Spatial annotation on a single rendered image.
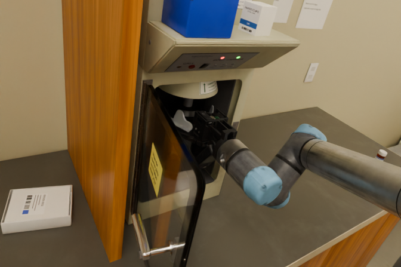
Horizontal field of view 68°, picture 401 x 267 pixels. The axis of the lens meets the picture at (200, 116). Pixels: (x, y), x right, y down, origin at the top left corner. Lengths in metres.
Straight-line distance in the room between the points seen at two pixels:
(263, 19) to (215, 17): 0.14
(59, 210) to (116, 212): 0.24
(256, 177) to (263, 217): 0.42
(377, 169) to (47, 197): 0.80
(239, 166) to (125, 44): 0.34
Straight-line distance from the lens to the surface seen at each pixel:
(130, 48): 0.51
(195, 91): 0.76
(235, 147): 0.69
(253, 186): 0.63
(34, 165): 1.13
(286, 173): 0.74
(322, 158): 0.66
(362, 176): 0.59
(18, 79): 1.07
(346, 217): 1.20
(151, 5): 0.61
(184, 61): 0.59
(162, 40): 0.55
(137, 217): 0.58
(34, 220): 0.91
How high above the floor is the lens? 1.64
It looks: 29 degrees down
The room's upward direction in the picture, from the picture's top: 12 degrees clockwise
